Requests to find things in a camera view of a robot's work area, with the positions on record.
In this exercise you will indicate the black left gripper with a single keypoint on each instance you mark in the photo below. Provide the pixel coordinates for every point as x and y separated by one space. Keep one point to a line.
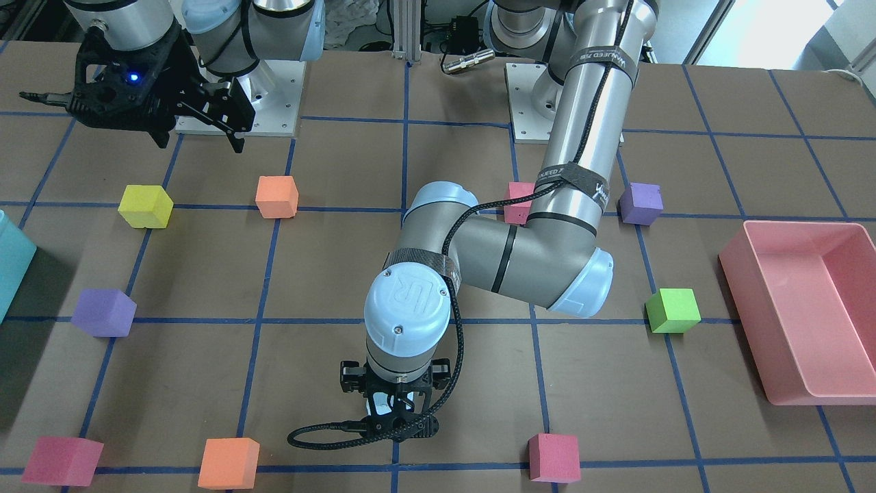
350 378

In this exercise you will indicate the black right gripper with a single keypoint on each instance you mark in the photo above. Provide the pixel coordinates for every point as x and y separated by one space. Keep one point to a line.
179 77

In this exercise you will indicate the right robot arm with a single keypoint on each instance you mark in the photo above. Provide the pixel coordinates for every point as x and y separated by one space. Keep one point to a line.
230 68

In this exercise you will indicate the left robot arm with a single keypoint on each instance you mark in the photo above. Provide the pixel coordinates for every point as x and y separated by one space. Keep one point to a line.
413 327

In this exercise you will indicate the orange foam block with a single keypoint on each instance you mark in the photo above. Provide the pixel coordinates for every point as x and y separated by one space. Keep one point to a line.
229 464
277 197

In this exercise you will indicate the yellow foam block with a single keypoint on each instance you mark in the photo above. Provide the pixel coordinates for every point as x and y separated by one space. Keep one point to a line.
146 206

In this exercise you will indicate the crimson foam block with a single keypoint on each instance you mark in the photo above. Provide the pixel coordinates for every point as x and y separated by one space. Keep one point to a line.
554 458
517 214

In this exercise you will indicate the purple foam block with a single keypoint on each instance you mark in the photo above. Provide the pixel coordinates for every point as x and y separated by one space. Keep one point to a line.
641 204
104 312

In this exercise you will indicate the cyan plastic bin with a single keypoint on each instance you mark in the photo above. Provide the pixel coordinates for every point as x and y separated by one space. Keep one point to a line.
17 252

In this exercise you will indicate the black power adapter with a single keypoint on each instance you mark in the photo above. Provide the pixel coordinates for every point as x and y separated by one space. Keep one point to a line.
463 35

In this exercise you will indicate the silver metal connector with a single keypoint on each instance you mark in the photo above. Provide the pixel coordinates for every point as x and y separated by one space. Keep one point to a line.
466 61

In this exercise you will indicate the green foam block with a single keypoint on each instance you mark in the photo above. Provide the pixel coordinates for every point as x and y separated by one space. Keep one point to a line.
672 310

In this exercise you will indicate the pink foam block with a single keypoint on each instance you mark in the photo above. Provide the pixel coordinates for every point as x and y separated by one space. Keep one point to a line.
63 461

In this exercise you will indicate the pink plastic bin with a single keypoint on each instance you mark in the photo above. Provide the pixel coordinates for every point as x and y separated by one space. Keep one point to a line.
805 294

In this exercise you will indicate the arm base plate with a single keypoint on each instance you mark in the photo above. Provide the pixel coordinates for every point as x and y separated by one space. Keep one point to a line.
530 103
274 88

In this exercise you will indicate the aluminium profile post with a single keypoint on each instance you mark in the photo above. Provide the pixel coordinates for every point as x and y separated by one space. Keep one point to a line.
407 30

